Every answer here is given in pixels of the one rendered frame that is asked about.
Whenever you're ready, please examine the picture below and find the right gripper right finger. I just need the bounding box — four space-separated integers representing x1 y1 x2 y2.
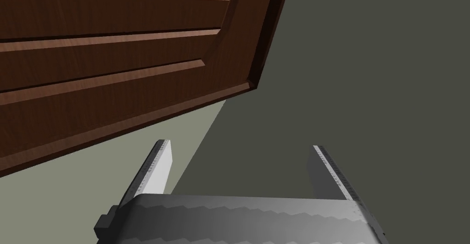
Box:
307 144 362 202

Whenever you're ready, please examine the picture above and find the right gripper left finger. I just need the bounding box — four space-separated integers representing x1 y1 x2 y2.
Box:
118 139 173 208

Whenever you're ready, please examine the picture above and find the brown wooden panelled door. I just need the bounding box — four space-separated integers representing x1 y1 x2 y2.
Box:
0 0 293 178

